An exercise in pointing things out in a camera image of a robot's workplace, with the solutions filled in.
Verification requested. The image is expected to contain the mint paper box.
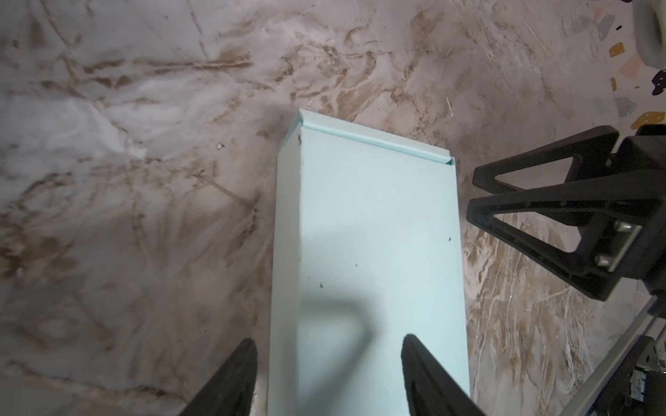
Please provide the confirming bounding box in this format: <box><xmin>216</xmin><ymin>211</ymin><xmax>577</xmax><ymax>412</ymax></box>
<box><xmin>267</xmin><ymin>110</ymin><xmax>470</xmax><ymax>415</ymax></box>

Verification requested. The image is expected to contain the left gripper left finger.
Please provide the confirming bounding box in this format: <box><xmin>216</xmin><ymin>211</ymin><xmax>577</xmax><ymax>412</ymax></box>
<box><xmin>180</xmin><ymin>338</ymin><xmax>258</xmax><ymax>416</ymax></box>

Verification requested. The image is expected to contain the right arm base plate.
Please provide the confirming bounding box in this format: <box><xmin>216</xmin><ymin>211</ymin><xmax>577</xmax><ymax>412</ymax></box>
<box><xmin>591</xmin><ymin>336</ymin><xmax>665</xmax><ymax>416</ymax></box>

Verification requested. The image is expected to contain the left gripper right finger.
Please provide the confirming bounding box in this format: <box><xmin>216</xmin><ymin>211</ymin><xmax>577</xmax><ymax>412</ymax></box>
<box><xmin>401</xmin><ymin>334</ymin><xmax>484</xmax><ymax>416</ymax></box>

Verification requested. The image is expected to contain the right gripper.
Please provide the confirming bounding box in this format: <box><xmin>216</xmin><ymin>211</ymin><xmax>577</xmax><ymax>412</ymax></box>
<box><xmin>467</xmin><ymin>125</ymin><xmax>665</xmax><ymax>301</ymax></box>

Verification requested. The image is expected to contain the aluminium mounting rail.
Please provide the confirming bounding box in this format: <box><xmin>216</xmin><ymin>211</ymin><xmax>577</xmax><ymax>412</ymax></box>
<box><xmin>561</xmin><ymin>296</ymin><xmax>665</xmax><ymax>415</ymax></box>

